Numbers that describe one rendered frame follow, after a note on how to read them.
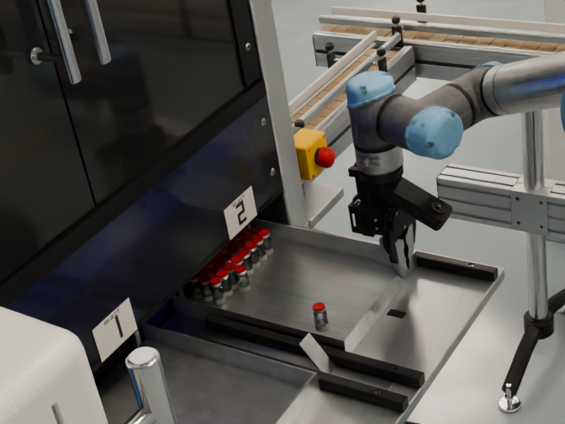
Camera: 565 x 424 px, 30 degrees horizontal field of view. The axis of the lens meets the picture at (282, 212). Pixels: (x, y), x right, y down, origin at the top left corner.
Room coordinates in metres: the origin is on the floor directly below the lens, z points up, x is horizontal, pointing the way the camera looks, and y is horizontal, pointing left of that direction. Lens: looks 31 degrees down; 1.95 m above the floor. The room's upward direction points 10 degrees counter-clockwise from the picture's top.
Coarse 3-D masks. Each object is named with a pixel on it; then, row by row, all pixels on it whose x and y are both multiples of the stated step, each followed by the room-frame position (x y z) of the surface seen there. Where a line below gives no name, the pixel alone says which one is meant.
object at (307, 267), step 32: (256, 224) 1.69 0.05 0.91; (288, 256) 1.60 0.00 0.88; (320, 256) 1.58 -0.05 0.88; (352, 256) 1.56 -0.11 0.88; (416, 256) 1.50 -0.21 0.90; (256, 288) 1.52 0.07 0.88; (288, 288) 1.50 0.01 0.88; (320, 288) 1.48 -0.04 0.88; (352, 288) 1.47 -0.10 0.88; (384, 288) 1.41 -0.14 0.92; (256, 320) 1.39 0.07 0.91; (288, 320) 1.41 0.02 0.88; (352, 320) 1.38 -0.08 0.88
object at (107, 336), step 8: (128, 304) 1.31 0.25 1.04; (112, 312) 1.28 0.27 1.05; (120, 312) 1.30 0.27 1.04; (128, 312) 1.31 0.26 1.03; (104, 320) 1.27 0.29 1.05; (112, 320) 1.28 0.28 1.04; (120, 320) 1.29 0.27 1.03; (128, 320) 1.30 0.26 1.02; (96, 328) 1.25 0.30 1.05; (104, 328) 1.27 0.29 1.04; (112, 328) 1.28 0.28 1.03; (128, 328) 1.30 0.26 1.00; (136, 328) 1.31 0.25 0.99; (96, 336) 1.25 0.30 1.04; (104, 336) 1.26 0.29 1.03; (112, 336) 1.27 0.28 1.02; (128, 336) 1.30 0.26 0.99; (96, 344) 1.25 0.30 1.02; (104, 344) 1.26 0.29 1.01; (112, 344) 1.27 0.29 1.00; (120, 344) 1.28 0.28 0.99; (104, 352) 1.25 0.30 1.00; (112, 352) 1.27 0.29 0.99
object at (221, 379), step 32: (160, 352) 1.39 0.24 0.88; (192, 352) 1.37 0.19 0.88; (224, 352) 1.33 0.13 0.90; (128, 384) 1.32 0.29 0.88; (192, 384) 1.29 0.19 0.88; (224, 384) 1.28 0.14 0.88; (256, 384) 1.26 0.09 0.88; (288, 384) 1.25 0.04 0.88; (128, 416) 1.24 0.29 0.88; (192, 416) 1.22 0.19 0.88; (224, 416) 1.20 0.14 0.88; (256, 416) 1.19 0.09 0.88; (288, 416) 1.16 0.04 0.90
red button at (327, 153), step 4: (320, 148) 1.74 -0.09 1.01; (324, 148) 1.74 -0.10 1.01; (328, 148) 1.73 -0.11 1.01; (320, 152) 1.73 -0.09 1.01; (324, 152) 1.73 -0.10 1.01; (328, 152) 1.73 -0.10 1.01; (332, 152) 1.73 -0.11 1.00; (320, 156) 1.72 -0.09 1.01; (324, 156) 1.72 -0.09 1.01; (328, 156) 1.72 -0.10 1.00; (332, 156) 1.73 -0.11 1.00; (320, 160) 1.72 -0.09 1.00; (324, 160) 1.72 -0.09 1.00; (328, 160) 1.72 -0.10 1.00; (332, 160) 1.73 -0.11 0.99; (320, 164) 1.72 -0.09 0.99; (324, 164) 1.72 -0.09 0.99; (328, 164) 1.72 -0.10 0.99; (332, 164) 1.73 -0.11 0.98
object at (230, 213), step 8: (248, 192) 1.57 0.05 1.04; (240, 200) 1.56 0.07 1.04; (248, 200) 1.57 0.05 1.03; (232, 208) 1.53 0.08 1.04; (240, 208) 1.55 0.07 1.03; (248, 208) 1.57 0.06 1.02; (224, 216) 1.52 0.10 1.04; (232, 216) 1.53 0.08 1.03; (240, 216) 1.55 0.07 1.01; (248, 216) 1.56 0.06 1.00; (232, 224) 1.53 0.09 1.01; (232, 232) 1.52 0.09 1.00
